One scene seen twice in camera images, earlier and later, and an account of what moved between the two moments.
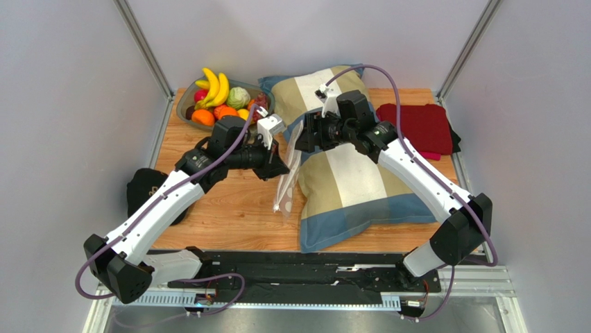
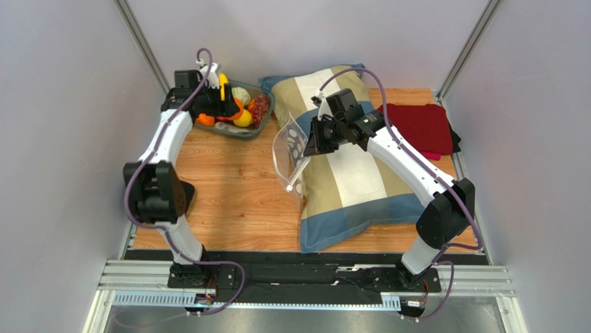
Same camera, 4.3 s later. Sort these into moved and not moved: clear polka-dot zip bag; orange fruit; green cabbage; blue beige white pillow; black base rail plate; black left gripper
Moved: clear polka-dot zip bag; black left gripper
Not moved: black base rail plate; orange fruit; green cabbage; blue beige white pillow
